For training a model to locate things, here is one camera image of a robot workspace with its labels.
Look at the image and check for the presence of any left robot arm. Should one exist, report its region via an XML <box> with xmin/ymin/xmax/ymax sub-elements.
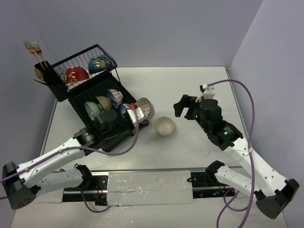
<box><xmin>1</xmin><ymin>108</ymin><xmax>147</xmax><ymax>209</ymax></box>

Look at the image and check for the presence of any white taped sheet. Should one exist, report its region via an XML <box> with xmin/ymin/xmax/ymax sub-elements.
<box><xmin>106</xmin><ymin>171</ymin><xmax>193</xmax><ymax>206</ymax></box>

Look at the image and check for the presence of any blue triangle pattern bowl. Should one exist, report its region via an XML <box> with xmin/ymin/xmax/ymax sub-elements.
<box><xmin>106</xmin><ymin>89</ymin><xmax>123</xmax><ymax>109</ymax></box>

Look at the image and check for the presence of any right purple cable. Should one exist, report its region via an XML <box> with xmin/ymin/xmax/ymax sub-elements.
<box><xmin>209</xmin><ymin>79</ymin><xmax>256</xmax><ymax>228</ymax></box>

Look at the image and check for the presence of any gold spoon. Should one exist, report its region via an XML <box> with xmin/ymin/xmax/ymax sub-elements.
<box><xmin>34</xmin><ymin>68</ymin><xmax>45</xmax><ymax>81</ymax></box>

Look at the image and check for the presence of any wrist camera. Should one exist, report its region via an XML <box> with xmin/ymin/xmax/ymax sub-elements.
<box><xmin>195</xmin><ymin>84</ymin><xmax>215</xmax><ymax>103</ymax></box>
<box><xmin>127</xmin><ymin>103</ymin><xmax>146</xmax><ymax>125</ymax></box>

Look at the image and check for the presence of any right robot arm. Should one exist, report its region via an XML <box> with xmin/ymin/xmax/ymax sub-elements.
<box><xmin>173</xmin><ymin>95</ymin><xmax>299</xmax><ymax>219</ymax></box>

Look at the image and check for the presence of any patterned brown white bowl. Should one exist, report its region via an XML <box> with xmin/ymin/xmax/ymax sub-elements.
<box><xmin>135</xmin><ymin>97</ymin><xmax>155</xmax><ymax>121</ymax></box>

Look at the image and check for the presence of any beige black bowl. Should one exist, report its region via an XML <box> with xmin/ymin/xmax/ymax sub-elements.
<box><xmin>96</xmin><ymin>96</ymin><xmax>112</xmax><ymax>110</ymax></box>

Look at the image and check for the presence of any black wire dish rack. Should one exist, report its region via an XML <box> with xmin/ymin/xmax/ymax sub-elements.
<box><xmin>51</xmin><ymin>43</ymin><xmax>151</xmax><ymax>153</ymax></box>

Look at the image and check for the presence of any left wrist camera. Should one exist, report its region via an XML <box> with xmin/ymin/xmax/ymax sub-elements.
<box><xmin>127</xmin><ymin>103</ymin><xmax>146</xmax><ymax>125</ymax></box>

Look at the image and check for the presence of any gold fork right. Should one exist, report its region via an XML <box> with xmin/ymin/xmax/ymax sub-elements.
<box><xmin>32</xmin><ymin>42</ymin><xmax>48</xmax><ymax>67</ymax></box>

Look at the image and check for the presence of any black cutlery holder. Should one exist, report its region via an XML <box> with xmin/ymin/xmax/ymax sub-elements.
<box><xmin>35</xmin><ymin>61</ymin><xmax>68</xmax><ymax>102</ymax></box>

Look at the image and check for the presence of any blue floral porcelain bowl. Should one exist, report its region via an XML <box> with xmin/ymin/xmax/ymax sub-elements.
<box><xmin>118</xmin><ymin>104</ymin><xmax>129</xmax><ymax>116</ymax></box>

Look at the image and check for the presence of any white floral bowl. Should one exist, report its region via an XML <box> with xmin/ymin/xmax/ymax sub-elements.
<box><xmin>65</xmin><ymin>66</ymin><xmax>90</xmax><ymax>84</ymax></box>

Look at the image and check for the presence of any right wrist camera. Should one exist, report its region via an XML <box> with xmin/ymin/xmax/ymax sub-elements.
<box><xmin>195</xmin><ymin>84</ymin><xmax>215</xmax><ymax>103</ymax></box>

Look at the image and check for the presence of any cream bowl with feet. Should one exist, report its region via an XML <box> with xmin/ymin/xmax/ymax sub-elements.
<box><xmin>154</xmin><ymin>116</ymin><xmax>176</xmax><ymax>137</ymax></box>

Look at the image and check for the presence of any green celadon bowl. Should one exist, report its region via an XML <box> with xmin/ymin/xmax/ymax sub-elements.
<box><xmin>84</xmin><ymin>102</ymin><xmax>103</xmax><ymax>121</ymax></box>

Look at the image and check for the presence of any blue gold globe bowl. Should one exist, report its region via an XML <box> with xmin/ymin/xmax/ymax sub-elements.
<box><xmin>88</xmin><ymin>55</ymin><xmax>113</xmax><ymax>74</ymax></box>

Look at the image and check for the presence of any gold fork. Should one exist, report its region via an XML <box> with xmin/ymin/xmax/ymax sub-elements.
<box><xmin>23</xmin><ymin>40</ymin><xmax>45</xmax><ymax>70</ymax></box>
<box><xmin>32</xmin><ymin>42</ymin><xmax>48</xmax><ymax>67</ymax></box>

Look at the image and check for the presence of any gold fork left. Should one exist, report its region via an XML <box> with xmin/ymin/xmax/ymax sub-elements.
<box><xmin>23</xmin><ymin>40</ymin><xmax>45</xmax><ymax>70</ymax></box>

